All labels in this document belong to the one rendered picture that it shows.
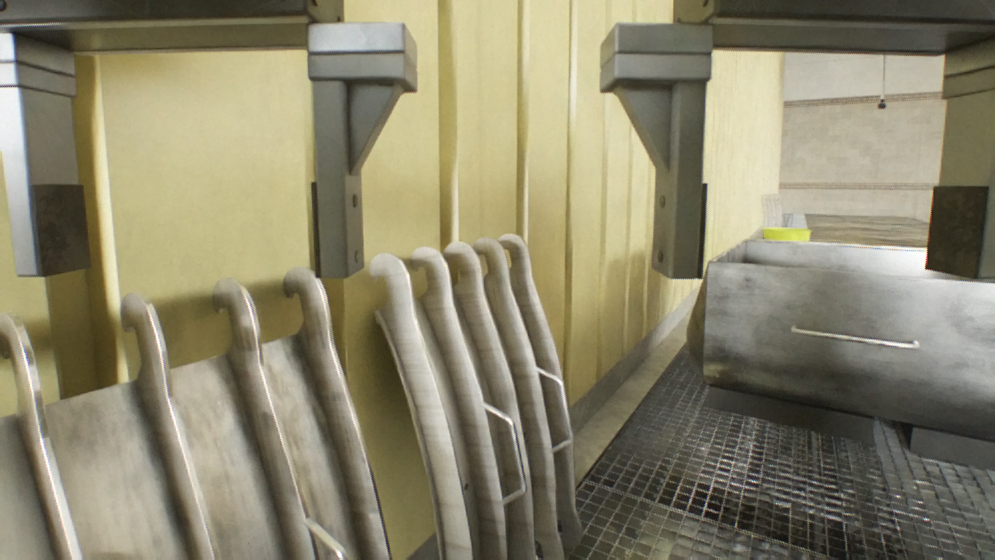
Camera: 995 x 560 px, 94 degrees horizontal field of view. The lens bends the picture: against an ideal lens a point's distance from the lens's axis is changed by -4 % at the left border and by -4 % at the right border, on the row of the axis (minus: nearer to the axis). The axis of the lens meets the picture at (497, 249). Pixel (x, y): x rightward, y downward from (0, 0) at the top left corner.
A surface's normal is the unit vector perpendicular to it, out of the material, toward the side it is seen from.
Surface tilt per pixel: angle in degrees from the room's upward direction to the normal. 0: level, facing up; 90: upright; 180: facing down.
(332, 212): 90
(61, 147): 90
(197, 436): 65
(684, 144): 90
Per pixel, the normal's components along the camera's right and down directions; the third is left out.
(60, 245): 1.00, 0.00
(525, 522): -0.53, 0.11
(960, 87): -1.00, 0.00
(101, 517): 0.78, -0.33
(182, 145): 0.85, 0.07
